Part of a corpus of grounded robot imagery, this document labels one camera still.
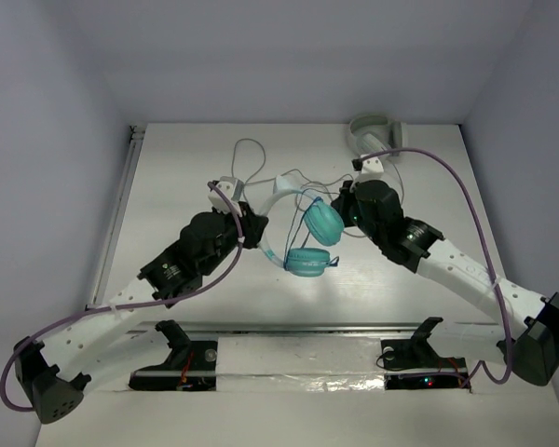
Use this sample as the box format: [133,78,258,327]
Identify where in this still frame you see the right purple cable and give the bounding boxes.
[353,147,513,387]

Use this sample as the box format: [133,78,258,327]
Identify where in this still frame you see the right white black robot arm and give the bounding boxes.
[332,180,559,386]

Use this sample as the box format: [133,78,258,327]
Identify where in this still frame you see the teal cat ear headphones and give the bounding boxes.
[258,175,345,278]

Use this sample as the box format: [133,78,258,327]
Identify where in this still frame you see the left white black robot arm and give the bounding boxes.
[10,201,269,425]

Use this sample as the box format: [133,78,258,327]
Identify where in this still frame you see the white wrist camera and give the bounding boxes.
[352,156,385,183]
[208,176,244,208]

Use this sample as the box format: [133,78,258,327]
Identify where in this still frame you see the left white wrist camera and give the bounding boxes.
[208,176,244,208]

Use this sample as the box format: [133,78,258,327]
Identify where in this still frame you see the grey headphone cable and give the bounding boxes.
[232,138,407,210]

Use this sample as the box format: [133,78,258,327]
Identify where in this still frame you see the white grey headphones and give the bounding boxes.
[345,113,408,156]

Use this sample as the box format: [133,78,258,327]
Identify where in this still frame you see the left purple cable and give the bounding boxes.
[0,182,248,413]

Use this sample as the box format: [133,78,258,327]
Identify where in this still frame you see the metal base rail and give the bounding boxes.
[129,332,468,392]

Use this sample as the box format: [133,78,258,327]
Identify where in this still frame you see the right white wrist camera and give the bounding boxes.
[352,156,385,183]

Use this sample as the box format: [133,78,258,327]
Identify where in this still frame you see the purple cable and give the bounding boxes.
[353,147,513,387]
[0,182,248,413]

